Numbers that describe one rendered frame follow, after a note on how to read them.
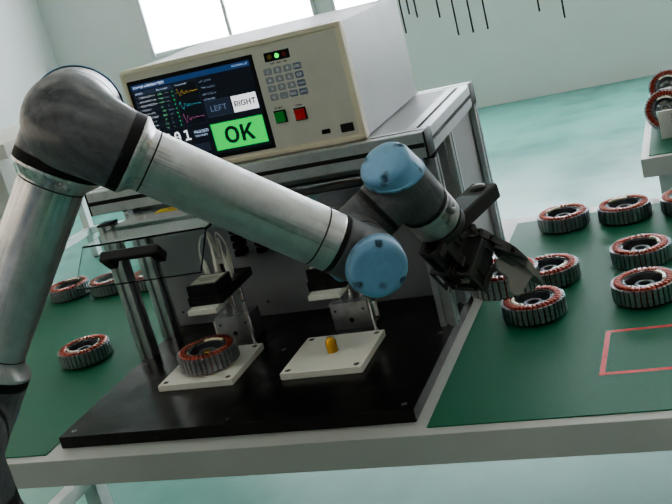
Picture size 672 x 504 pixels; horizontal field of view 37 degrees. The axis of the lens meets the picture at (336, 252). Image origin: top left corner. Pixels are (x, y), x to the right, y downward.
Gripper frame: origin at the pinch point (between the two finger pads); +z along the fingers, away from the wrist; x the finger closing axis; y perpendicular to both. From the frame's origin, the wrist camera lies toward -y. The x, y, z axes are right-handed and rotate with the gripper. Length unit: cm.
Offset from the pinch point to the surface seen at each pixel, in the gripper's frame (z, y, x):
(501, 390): 5.2, 16.5, 2.0
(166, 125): -26, -15, -63
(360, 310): 10.4, 2.3, -34.8
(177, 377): -4, 25, -58
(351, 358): 3.4, 14.7, -26.8
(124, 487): 95, 30, -178
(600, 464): 123, -11, -37
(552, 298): 18.5, -6.2, -1.9
